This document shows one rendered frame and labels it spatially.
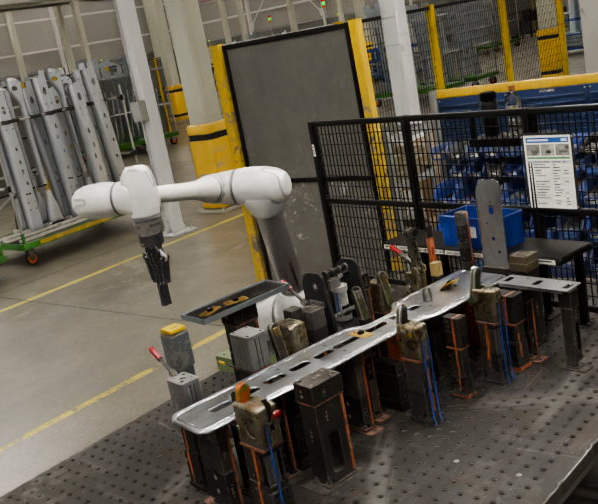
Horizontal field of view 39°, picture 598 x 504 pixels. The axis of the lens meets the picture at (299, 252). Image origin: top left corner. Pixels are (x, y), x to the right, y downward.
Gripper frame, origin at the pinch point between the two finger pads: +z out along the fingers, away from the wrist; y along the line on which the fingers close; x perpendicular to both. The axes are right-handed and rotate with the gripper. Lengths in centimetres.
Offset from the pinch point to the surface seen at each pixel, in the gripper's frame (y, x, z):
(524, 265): 50, 119, 24
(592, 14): -257, 703, -33
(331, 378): 55, 16, 25
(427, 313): 42, 73, 27
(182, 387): 21.3, -12.9, 22.1
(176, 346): 3.6, -2.1, 16.4
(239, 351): 16.6, 12.3, 21.5
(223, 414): 38.8, -11.8, 27.1
